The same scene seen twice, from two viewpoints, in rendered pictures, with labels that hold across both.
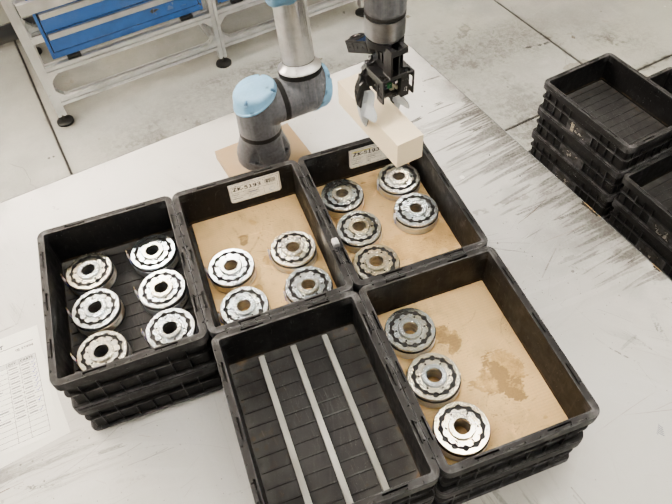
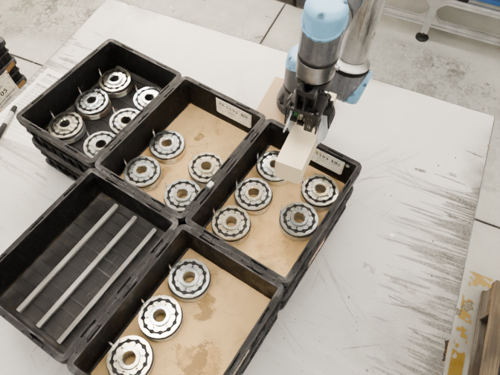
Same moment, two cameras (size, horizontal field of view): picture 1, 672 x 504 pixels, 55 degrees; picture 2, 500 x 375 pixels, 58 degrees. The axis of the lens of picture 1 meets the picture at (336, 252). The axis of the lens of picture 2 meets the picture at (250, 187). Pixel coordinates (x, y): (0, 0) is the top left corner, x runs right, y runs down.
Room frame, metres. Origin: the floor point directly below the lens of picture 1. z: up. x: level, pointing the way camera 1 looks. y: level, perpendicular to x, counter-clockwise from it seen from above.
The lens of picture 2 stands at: (0.51, -0.52, 1.92)
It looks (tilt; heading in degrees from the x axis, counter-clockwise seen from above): 58 degrees down; 49
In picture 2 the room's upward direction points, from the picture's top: 1 degrees clockwise
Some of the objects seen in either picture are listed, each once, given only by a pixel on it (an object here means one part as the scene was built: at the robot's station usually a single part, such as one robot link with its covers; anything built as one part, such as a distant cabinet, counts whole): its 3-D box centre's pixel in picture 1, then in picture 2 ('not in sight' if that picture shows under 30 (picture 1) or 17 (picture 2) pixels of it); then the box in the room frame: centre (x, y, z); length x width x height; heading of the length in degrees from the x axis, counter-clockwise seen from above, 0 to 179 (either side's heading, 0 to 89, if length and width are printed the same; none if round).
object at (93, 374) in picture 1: (118, 283); (102, 97); (0.79, 0.45, 0.92); 0.40 x 0.30 x 0.02; 16
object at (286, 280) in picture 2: (387, 201); (276, 193); (0.95, -0.12, 0.92); 0.40 x 0.30 x 0.02; 16
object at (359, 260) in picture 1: (376, 262); (231, 222); (0.83, -0.09, 0.86); 0.10 x 0.10 x 0.01
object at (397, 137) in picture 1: (378, 117); (306, 134); (1.04, -0.11, 1.08); 0.24 x 0.06 x 0.06; 25
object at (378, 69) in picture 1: (386, 64); (309, 97); (1.02, -0.13, 1.24); 0.09 x 0.08 x 0.12; 25
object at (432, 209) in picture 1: (416, 209); (299, 219); (0.97, -0.19, 0.86); 0.10 x 0.10 x 0.01
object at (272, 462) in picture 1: (319, 415); (86, 263); (0.49, 0.06, 0.87); 0.40 x 0.30 x 0.11; 16
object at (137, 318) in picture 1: (126, 297); (106, 109); (0.79, 0.45, 0.87); 0.40 x 0.30 x 0.11; 16
